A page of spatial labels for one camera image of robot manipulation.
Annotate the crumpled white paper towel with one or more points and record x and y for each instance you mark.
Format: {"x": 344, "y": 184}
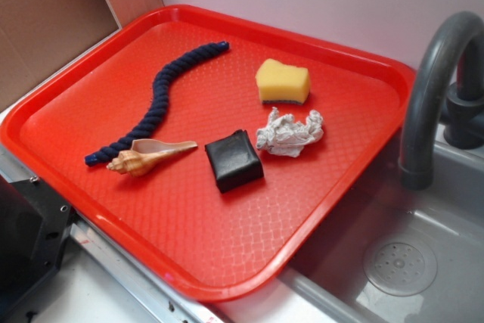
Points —
{"x": 284, "y": 136}

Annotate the black square pouch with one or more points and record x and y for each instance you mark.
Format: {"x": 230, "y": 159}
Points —
{"x": 234, "y": 161}

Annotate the grey curved faucet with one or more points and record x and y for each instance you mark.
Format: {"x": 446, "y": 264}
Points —
{"x": 448, "y": 89}

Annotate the red plastic tray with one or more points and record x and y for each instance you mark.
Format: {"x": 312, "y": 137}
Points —
{"x": 208, "y": 245}

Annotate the brown cardboard panel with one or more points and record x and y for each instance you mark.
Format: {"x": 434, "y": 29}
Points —
{"x": 40, "y": 37}

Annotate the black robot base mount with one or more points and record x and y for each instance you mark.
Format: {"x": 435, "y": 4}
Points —
{"x": 35, "y": 225}

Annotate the yellow sponge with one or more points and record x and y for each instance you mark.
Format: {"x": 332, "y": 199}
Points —
{"x": 278, "y": 82}

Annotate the tan conch seashell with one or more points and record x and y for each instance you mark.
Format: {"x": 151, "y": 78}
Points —
{"x": 145, "y": 154}

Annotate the round sink drain cover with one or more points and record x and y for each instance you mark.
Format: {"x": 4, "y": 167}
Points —
{"x": 400, "y": 268}

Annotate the grey plastic sink basin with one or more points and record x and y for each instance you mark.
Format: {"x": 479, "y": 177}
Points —
{"x": 447, "y": 217}

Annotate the silver metal rail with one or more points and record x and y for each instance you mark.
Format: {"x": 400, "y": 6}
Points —
{"x": 98, "y": 282}

